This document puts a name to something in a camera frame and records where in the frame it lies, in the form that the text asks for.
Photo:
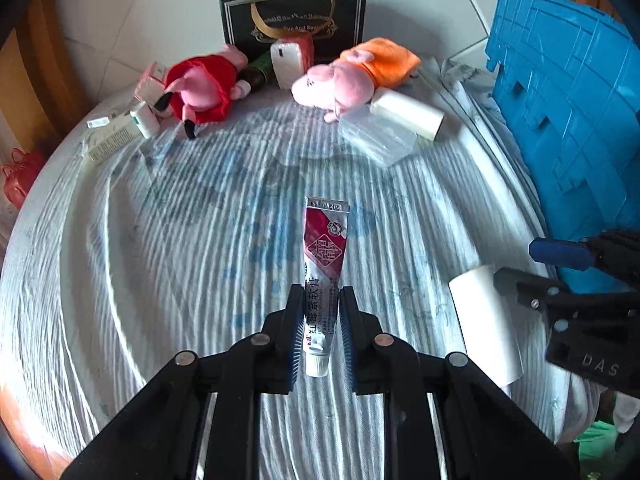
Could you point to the pink and white small box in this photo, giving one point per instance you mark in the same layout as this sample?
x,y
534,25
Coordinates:
x,y
150,82

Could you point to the black gift box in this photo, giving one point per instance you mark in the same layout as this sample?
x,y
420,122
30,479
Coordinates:
x,y
300,12

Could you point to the dark green bottle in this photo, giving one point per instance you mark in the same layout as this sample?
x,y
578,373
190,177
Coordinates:
x,y
260,67

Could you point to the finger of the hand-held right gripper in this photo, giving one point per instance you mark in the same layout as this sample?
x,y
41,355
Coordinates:
x,y
530,287
560,253

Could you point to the blue plastic crate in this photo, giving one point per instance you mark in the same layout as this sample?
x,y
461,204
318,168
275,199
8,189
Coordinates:
x,y
565,110

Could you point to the green cloth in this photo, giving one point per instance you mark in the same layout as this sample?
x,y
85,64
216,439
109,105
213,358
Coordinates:
x,y
597,447

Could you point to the red handbag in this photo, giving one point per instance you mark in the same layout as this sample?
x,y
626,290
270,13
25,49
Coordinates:
x,y
20,180

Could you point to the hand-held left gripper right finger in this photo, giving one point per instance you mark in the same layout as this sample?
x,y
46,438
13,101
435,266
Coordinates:
x,y
347,340

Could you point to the pig plush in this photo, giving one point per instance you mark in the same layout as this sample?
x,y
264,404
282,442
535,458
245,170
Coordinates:
x,y
345,80
200,80

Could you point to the white and pink tissue pack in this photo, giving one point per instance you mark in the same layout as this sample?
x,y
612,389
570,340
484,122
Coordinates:
x,y
287,60

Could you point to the long white box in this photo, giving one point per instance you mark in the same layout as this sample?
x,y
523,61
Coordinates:
x,y
405,110

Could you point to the white striped bed sheet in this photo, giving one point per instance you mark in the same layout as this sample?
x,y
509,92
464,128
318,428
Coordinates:
x,y
150,260

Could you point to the small flat white packet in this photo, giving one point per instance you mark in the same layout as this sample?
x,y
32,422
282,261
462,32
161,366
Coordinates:
x,y
97,122

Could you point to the white paper roll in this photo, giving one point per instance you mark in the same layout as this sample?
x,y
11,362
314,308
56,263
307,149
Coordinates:
x,y
485,330

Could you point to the clear plastic box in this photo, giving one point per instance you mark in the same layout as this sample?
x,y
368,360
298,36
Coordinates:
x,y
375,135

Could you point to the green and white carton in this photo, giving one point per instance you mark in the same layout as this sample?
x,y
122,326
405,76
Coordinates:
x,y
110,140

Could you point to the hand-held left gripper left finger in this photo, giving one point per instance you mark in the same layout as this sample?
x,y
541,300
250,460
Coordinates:
x,y
296,340

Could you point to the white padded headboard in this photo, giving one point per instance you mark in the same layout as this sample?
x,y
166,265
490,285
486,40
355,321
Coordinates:
x,y
150,10

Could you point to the wooden side frame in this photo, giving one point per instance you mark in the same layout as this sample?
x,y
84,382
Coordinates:
x,y
40,60

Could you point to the red and white ointment tube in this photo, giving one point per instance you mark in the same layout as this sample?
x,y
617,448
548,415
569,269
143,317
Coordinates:
x,y
325,250

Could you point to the pig plush in red dress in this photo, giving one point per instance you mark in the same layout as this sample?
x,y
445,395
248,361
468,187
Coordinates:
x,y
200,80

